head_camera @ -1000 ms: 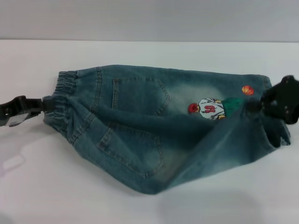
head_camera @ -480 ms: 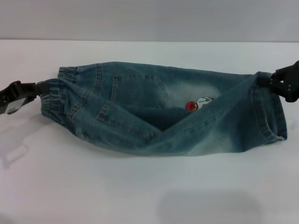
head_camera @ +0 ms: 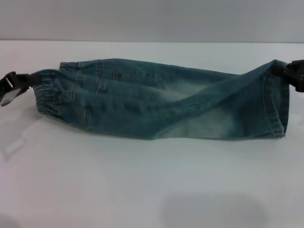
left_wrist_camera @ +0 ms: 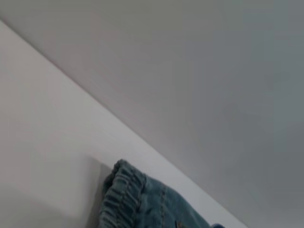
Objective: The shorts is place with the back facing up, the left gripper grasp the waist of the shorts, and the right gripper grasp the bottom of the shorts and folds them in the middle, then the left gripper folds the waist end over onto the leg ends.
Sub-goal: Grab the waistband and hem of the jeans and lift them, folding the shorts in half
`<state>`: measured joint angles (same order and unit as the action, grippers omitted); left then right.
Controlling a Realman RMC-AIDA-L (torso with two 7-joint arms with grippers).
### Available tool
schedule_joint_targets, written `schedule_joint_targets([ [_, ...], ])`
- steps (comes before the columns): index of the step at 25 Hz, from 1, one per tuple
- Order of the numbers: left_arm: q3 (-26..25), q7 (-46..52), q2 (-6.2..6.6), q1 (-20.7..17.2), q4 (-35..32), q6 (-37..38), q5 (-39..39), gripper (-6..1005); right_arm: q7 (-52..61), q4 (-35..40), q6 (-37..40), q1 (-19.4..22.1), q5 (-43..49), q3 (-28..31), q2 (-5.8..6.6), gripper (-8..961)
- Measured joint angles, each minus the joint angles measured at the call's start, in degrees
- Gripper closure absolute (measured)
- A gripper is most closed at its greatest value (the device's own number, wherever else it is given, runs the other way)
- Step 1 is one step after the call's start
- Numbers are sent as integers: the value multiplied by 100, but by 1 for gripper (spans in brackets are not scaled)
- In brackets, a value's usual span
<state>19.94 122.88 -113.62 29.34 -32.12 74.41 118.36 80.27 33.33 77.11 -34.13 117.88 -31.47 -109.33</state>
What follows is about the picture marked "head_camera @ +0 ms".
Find blue denim shorts with cartoon print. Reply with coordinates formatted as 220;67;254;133
34;58;291;141

